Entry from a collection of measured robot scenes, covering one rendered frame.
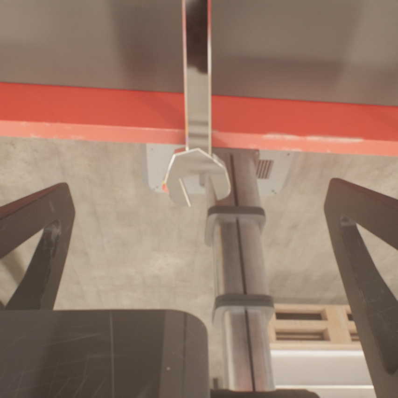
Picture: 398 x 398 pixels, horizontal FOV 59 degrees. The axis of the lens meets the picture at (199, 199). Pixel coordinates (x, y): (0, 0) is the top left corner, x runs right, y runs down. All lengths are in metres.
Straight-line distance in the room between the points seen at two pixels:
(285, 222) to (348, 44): 1.67
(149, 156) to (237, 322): 0.67
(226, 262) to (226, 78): 0.50
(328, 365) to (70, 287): 1.86
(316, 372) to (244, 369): 2.21
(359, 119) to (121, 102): 0.16
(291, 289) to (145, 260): 1.03
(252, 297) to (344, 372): 2.27
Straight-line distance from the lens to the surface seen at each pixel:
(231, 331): 0.66
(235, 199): 0.81
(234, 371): 0.64
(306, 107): 0.27
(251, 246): 0.74
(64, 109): 0.25
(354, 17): 0.25
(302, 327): 2.74
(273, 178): 1.26
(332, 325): 2.81
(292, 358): 2.82
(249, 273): 0.70
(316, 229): 2.00
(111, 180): 1.65
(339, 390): 3.16
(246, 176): 0.85
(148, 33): 0.24
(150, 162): 1.18
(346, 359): 2.95
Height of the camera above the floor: 1.12
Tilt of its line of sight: 41 degrees down
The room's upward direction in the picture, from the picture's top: 179 degrees clockwise
